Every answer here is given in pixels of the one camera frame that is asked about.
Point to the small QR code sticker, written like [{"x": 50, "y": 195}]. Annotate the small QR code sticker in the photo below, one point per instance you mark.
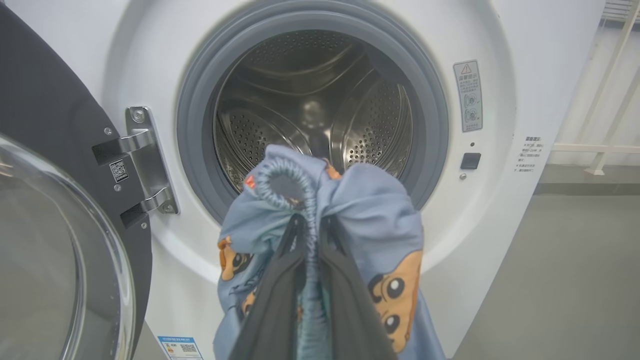
[{"x": 119, "y": 170}]

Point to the blue white energy label sticker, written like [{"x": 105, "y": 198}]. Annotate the blue white energy label sticker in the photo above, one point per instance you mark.
[{"x": 181, "y": 349}]

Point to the silver metal door hinge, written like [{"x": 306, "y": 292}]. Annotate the silver metal door hinge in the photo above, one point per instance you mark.
[{"x": 147, "y": 160}]

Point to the grey rubber door seal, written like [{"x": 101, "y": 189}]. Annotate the grey rubber door seal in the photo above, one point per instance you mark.
[{"x": 430, "y": 110}]

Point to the stainless steel perforated drum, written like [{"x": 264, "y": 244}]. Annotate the stainless steel perforated drum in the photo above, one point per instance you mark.
[{"x": 310, "y": 90}]

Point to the blue garment with orange print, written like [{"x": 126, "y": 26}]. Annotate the blue garment with orange print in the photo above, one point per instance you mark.
[{"x": 375, "y": 210}]

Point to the black square door latch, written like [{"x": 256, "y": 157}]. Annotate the black square door latch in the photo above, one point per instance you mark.
[{"x": 470, "y": 161}]

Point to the white metal railing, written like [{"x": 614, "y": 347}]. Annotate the white metal railing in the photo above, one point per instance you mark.
[{"x": 607, "y": 148}]

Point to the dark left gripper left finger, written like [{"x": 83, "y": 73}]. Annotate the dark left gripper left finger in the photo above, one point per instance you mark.
[{"x": 275, "y": 310}]

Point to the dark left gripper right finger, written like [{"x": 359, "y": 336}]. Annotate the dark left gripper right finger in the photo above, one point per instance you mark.
[{"x": 355, "y": 310}]

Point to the black rimmed glass washer door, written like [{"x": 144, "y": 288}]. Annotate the black rimmed glass washer door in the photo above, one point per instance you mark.
[{"x": 45, "y": 100}]

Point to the white front-load washing machine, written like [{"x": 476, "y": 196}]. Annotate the white front-load washing machine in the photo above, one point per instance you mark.
[{"x": 525, "y": 75}]

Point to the grey warning sticker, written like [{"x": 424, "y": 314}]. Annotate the grey warning sticker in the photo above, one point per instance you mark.
[{"x": 468, "y": 96}]

